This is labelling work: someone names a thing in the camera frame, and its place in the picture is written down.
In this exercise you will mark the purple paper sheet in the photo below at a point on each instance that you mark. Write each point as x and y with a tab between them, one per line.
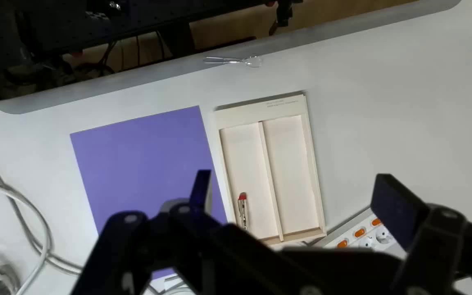
141	163

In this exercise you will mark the white wooden tray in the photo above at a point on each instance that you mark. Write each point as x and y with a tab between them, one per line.
267	153

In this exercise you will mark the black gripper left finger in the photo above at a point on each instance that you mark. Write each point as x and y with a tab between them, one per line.
200	196

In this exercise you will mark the dark office chair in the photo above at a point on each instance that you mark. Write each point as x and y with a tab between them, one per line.
49	43

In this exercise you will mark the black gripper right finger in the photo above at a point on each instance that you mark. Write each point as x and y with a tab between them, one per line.
398	209

